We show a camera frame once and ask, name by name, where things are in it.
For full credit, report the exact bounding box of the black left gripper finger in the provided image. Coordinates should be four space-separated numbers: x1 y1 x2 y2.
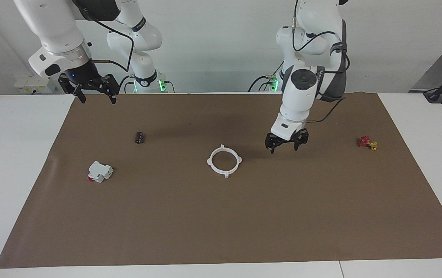
293 131 309 151
265 133 280 154

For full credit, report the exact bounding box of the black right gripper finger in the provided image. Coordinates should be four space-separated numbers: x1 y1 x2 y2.
58 75 87 104
103 74 120 105

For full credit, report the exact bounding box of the white half-ring pipe clamp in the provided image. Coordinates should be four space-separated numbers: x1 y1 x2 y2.
222 145 243 178
207 144 229 179

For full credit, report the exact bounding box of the white power strip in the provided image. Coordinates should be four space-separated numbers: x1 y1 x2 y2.
14 75 57 94

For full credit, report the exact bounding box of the red and yellow valve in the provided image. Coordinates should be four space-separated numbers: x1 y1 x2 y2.
357 135 378 151

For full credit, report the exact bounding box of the white circuit breaker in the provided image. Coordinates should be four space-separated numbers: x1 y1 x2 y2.
88 161 114 183

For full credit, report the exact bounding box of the brown paper table mat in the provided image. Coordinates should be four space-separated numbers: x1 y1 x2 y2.
0 92 442 269

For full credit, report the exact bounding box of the black base cable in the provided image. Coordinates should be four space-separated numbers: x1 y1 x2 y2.
248 62 282 93
118 75 135 94

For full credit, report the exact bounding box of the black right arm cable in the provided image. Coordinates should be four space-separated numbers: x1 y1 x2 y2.
77 15 135 74

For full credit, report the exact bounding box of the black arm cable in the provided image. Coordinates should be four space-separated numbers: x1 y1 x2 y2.
77 15 135 74
292 12 351 124

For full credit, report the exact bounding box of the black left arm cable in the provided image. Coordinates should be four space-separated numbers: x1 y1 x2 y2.
292 12 351 124

